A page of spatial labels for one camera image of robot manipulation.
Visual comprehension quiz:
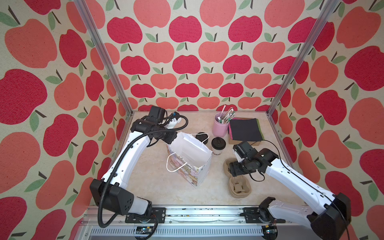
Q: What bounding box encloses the cartoon animal paper gift bag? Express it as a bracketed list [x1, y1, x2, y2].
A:
[166, 132, 213, 188]

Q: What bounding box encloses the left aluminium corner post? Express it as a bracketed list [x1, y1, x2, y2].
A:
[74, 0, 133, 117]

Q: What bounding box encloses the brown cardboard napkin tray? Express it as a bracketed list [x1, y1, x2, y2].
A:
[229, 139, 261, 146]

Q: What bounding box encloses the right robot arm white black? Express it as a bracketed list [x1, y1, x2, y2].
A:
[229, 142, 352, 240]

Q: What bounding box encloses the aluminium front rail frame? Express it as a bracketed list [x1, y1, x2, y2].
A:
[71, 205, 319, 240]

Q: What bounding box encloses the right aluminium corner post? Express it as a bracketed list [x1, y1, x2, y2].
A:
[267, 0, 341, 118]

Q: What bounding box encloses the aluminium corner post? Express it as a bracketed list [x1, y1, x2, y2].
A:
[74, 0, 133, 117]
[267, 0, 341, 118]

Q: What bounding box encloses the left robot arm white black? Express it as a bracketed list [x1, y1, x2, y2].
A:
[90, 106, 189, 228]

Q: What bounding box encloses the brown pulp cup carrier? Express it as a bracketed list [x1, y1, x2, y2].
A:
[223, 158, 252, 199]

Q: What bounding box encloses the pink cylindrical holder cup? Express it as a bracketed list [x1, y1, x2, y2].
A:
[212, 114, 229, 138]

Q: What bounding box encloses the single white paper cup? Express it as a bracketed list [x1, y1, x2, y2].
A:
[212, 148, 223, 156]

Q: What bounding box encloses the stack of dark napkins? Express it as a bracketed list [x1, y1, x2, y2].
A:
[229, 118, 264, 142]

